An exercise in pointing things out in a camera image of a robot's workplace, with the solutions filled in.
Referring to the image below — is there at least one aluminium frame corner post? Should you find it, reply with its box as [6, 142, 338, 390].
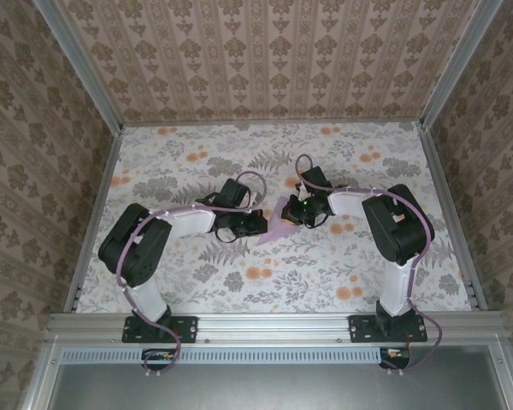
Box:
[421, 0, 505, 129]
[36, 0, 125, 133]

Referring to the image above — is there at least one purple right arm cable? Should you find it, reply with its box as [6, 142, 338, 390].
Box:
[294, 153, 444, 377]

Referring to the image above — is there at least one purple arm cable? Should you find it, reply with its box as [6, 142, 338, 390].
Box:
[115, 170, 269, 379]
[294, 153, 444, 377]

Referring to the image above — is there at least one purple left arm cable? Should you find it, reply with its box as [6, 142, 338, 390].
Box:
[115, 170, 269, 379]

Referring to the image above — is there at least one aluminium table side rail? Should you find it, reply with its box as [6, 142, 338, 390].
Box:
[63, 126, 125, 315]
[421, 123, 487, 315]

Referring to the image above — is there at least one grey slotted cable duct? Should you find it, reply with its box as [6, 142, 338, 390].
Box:
[62, 345, 381, 365]

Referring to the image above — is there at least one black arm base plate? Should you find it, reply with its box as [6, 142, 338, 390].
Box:
[121, 314, 198, 343]
[349, 314, 428, 343]

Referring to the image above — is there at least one thin aluminium wall rail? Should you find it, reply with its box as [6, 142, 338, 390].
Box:
[121, 119, 424, 129]

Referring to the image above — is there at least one floral patterned table cover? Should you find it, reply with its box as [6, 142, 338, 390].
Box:
[74, 123, 474, 313]

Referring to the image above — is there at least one grey sheet metal panel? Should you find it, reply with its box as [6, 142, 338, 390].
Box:
[46, 362, 501, 410]

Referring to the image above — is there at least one black connector board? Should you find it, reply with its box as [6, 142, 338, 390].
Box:
[379, 346, 411, 368]
[141, 348, 176, 365]

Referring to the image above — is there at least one wide aluminium frame rail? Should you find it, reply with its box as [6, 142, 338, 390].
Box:
[46, 312, 508, 347]

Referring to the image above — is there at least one purple paper sheet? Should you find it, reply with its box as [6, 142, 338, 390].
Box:
[256, 198, 303, 247]

